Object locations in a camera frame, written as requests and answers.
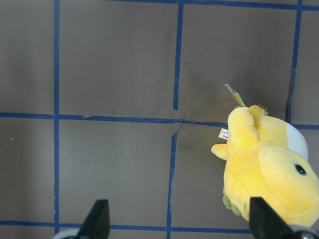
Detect yellow plush penguin toy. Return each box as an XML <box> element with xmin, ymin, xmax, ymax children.
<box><xmin>211</xmin><ymin>91</ymin><xmax>319</xmax><ymax>227</ymax></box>

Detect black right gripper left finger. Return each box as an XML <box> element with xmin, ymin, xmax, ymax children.
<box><xmin>77</xmin><ymin>199</ymin><xmax>110</xmax><ymax>239</ymax></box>

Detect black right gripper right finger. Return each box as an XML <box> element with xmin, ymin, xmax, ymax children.
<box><xmin>249</xmin><ymin>197</ymin><xmax>293</xmax><ymax>239</ymax></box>

